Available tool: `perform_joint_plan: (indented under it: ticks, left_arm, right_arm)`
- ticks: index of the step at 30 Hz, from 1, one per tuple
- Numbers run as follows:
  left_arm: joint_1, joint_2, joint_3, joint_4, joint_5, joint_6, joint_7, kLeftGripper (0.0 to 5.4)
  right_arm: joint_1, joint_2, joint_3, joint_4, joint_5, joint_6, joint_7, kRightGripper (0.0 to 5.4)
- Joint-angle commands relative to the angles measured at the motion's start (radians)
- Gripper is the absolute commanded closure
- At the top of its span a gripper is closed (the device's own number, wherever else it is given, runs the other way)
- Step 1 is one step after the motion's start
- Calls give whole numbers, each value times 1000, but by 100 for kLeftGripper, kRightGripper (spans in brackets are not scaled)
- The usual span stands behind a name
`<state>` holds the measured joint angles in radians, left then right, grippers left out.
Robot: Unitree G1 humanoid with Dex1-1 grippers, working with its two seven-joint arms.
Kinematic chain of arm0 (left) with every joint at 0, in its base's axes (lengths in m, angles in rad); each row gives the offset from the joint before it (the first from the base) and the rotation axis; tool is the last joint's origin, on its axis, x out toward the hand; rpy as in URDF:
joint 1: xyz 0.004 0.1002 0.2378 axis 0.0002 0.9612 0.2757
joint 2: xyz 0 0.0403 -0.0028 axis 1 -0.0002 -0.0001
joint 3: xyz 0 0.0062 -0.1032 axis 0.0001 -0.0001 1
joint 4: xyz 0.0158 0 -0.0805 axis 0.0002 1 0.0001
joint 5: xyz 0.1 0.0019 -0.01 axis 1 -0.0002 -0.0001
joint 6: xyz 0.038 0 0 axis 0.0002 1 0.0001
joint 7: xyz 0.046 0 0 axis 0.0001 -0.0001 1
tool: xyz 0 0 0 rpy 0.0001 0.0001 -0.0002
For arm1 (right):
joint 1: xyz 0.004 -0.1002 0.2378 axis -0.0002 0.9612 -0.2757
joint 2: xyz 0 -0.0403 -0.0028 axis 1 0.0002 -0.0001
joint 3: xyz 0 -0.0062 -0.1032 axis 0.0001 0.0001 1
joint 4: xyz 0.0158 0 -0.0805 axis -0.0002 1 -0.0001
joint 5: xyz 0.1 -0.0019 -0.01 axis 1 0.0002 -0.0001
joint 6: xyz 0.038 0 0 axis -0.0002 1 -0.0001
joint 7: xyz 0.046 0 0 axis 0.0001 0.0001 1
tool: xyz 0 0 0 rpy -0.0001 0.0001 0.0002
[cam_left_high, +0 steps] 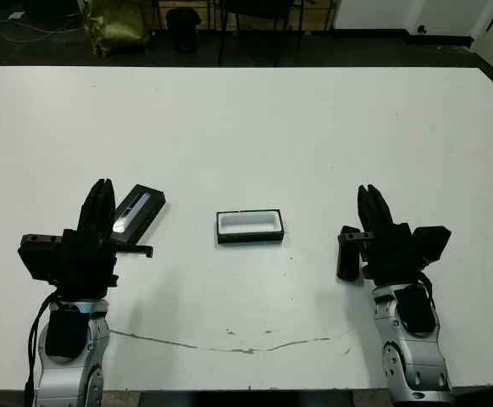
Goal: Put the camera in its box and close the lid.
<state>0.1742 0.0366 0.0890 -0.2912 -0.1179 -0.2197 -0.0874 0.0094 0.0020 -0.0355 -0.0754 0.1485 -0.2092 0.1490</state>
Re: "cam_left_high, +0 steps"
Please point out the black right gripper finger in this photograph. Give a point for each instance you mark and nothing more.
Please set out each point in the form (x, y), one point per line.
(382, 216)
(367, 212)

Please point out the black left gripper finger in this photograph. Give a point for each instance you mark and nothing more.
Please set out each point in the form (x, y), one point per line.
(92, 212)
(109, 212)

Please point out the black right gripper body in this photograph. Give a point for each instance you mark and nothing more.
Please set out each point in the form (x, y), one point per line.
(392, 254)

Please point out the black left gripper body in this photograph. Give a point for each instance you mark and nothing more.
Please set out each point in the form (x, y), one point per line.
(85, 263)

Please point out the black printed box lid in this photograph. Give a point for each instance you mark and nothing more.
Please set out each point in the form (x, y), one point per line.
(145, 207)

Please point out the black oblong camera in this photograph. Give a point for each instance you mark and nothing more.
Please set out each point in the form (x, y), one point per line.
(348, 263)

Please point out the black box base white insert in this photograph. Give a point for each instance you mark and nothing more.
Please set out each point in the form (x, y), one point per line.
(248, 222)

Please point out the yellow-green plastic bag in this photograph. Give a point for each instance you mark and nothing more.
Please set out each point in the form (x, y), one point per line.
(119, 25)

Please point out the black door stop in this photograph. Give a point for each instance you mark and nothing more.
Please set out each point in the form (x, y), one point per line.
(421, 29)

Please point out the black waste bin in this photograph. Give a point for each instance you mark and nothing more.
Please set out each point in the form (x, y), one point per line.
(183, 29)

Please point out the white paper sheet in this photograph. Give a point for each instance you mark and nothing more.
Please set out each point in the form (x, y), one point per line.
(18, 15)

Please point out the black office chair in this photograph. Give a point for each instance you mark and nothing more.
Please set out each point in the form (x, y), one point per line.
(259, 5)

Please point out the black right wrist camera housing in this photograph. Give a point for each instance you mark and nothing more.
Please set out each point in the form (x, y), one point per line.
(435, 243)

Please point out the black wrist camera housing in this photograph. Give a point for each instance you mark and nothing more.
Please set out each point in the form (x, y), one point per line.
(435, 243)
(39, 258)

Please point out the black left wrist camera housing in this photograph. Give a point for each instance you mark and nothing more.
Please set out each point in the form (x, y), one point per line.
(39, 258)

